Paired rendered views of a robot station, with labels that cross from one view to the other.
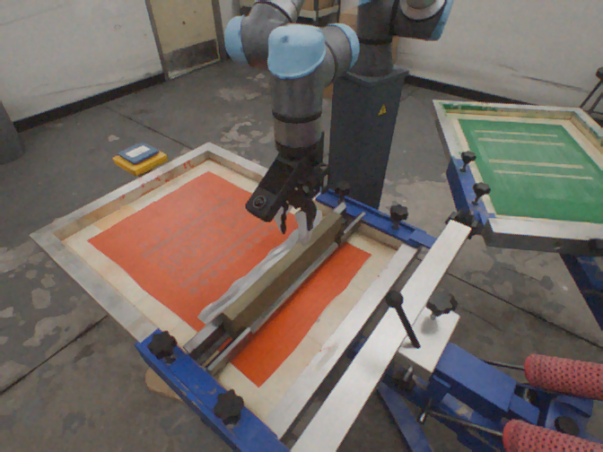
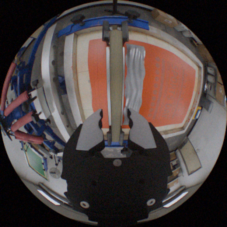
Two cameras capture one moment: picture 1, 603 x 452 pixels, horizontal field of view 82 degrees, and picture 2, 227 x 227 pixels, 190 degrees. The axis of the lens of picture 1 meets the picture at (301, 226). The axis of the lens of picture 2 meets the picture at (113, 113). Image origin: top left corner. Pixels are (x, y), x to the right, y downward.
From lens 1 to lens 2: 0.57 m
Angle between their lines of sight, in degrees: 28
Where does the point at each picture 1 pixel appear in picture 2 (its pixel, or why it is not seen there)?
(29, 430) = not seen: hidden behind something
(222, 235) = (167, 97)
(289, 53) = not seen: outside the picture
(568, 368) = (27, 118)
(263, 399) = (84, 39)
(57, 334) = not seen: hidden behind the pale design
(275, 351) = (95, 53)
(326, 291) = (98, 98)
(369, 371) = (44, 74)
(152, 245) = (184, 76)
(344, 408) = (44, 57)
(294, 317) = (100, 74)
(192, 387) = (108, 18)
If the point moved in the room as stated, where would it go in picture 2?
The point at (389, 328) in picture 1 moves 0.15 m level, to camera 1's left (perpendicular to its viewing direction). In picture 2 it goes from (49, 97) to (71, 62)
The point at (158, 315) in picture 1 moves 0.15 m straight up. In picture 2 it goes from (158, 42) to (182, 34)
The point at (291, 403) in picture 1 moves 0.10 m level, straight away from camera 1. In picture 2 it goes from (68, 44) to (84, 55)
